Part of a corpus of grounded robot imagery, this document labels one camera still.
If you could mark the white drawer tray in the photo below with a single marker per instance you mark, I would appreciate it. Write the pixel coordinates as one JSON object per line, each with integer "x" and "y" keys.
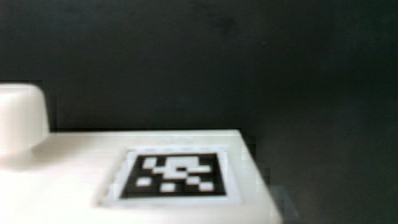
{"x": 144, "y": 177}

